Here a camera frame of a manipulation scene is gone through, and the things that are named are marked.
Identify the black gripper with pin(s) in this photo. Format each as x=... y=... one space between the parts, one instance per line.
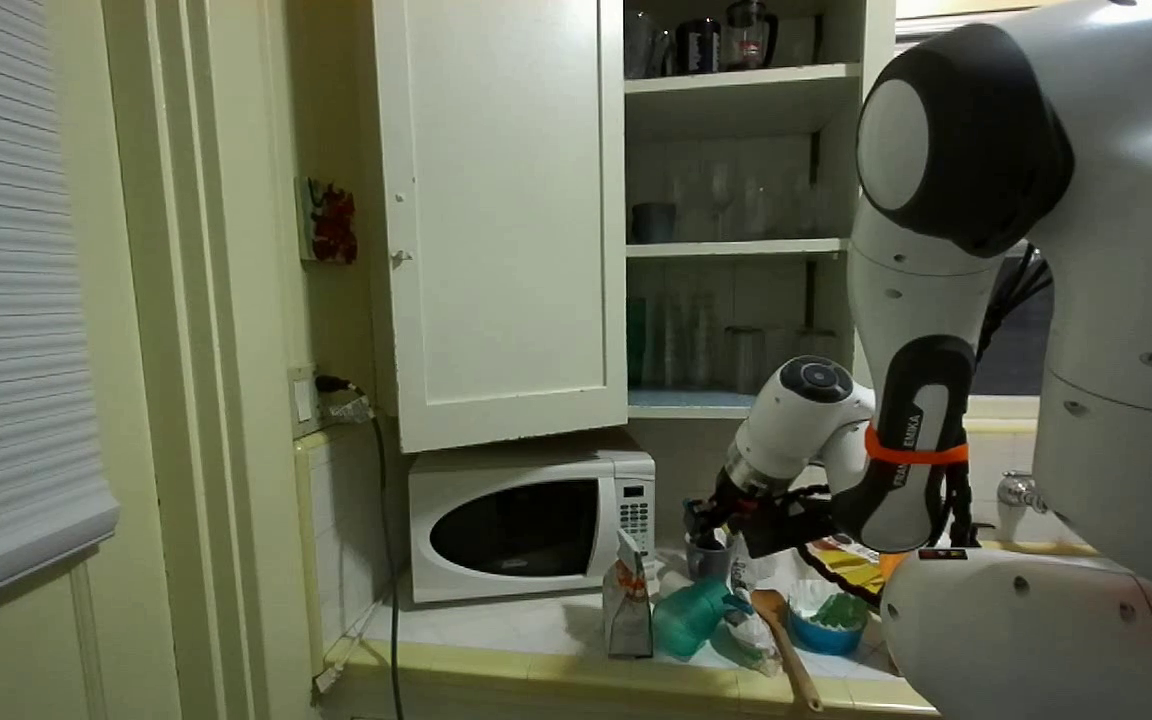
x=779 y=519

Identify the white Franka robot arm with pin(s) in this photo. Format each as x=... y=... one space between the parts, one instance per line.
x=1111 y=200

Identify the white and blue bottle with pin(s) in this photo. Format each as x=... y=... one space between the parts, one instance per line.
x=744 y=651

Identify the small bottle near microwave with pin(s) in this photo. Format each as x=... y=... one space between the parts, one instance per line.
x=625 y=614

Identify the wooden spoon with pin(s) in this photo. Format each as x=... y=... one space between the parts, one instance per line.
x=788 y=652

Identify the yellow snack bag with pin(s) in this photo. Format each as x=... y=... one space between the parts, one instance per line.
x=850 y=566

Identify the blue bowl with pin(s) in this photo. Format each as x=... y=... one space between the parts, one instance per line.
x=823 y=641

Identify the green sponge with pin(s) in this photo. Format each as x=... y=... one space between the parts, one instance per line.
x=844 y=608

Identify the blue patterned shelf liner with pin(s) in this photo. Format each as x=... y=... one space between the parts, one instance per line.
x=698 y=396

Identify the clear drinking glass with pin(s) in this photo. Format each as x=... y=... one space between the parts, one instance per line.
x=757 y=200
x=706 y=200
x=744 y=363
x=816 y=344

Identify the white microwave oven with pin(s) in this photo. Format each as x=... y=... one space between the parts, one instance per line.
x=522 y=525

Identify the chrome faucet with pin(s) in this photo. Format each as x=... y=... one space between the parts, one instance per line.
x=1016 y=498

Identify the dark mug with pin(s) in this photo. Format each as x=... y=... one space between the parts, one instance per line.
x=655 y=220

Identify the white cabinet door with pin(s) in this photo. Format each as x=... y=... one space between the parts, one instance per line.
x=498 y=200

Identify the dark glass jar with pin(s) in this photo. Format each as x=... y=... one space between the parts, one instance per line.
x=647 y=41
x=700 y=46

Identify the dark glass pot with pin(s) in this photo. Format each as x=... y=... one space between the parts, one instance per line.
x=749 y=38

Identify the white window blind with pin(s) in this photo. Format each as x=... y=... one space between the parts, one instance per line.
x=19 y=265

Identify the wall outlet with plug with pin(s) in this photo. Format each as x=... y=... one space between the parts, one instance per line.
x=338 y=400

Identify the white wall cabinet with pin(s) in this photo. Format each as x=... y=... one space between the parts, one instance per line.
x=737 y=83

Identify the red wall decoration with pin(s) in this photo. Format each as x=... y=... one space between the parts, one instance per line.
x=334 y=220

